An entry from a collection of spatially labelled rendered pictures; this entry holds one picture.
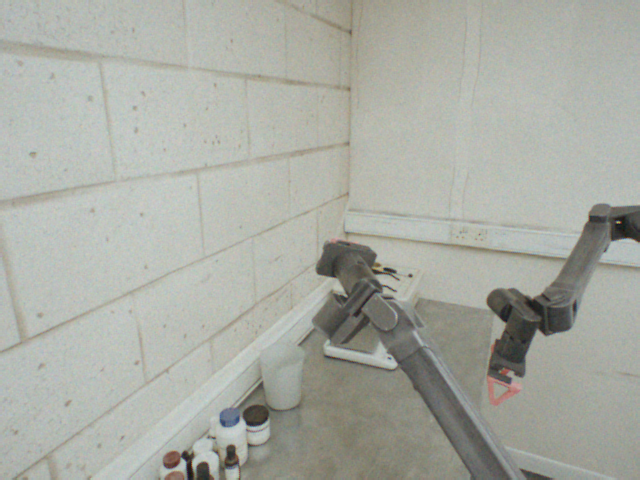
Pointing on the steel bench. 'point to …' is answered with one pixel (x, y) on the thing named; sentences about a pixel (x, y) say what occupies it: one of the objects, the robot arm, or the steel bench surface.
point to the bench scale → (362, 350)
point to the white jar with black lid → (256, 424)
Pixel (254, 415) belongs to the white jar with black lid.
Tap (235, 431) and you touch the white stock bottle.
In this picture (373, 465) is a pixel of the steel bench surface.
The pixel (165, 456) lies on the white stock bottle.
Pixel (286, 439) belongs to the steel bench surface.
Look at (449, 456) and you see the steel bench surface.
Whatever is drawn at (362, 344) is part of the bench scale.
